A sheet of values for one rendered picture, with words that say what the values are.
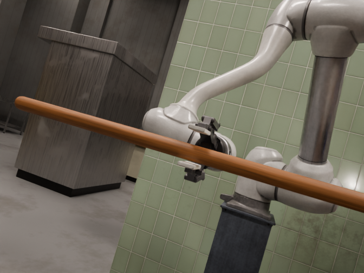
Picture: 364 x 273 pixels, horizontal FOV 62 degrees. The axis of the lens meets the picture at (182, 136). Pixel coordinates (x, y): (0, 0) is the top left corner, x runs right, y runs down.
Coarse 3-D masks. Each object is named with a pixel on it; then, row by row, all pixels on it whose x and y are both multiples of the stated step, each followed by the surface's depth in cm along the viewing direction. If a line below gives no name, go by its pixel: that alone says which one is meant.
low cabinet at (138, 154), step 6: (138, 150) 684; (144, 150) 680; (132, 156) 686; (138, 156) 683; (132, 162) 685; (138, 162) 681; (132, 168) 684; (138, 168) 680; (132, 174) 682; (132, 180) 684
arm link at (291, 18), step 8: (288, 0) 102; (296, 0) 100; (304, 0) 98; (280, 8) 102; (288, 8) 100; (296, 8) 98; (304, 8) 96; (272, 16) 102; (280, 16) 100; (288, 16) 98; (296, 16) 97; (304, 16) 96; (280, 24) 98; (288, 24) 98; (296, 24) 98; (304, 24) 97; (296, 32) 100; (304, 32) 99; (296, 40) 104
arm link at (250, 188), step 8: (256, 152) 125; (264, 152) 123; (272, 152) 123; (256, 160) 123; (264, 160) 122; (272, 160) 122; (280, 160) 124; (280, 168) 119; (240, 176) 127; (240, 184) 126; (248, 184) 123; (256, 184) 121; (264, 184) 120; (240, 192) 125; (248, 192) 123; (256, 192) 121; (264, 192) 120; (272, 192) 119; (264, 200) 122
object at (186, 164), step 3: (180, 162) 52; (183, 162) 52; (186, 162) 54; (189, 162) 56; (192, 162) 59; (180, 165) 53; (183, 165) 52; (186, 165) 52; (189, 165) 52; (192, 165) 52; (195, 165) 53; (198, 165) 56; (189, 168) 52; (192, 168) 52; (195, 168) 54; (198, 168) 57
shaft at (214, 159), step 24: (24, 96) 65; (72, 120) 60; (96, 120) 59; (144, 144) 56; (168, 144) 55; (216, 168) 54; (240, 168) 52; (264, 168) 51; (312, 192) 49; (336, 192) 48; (360, 192) 48
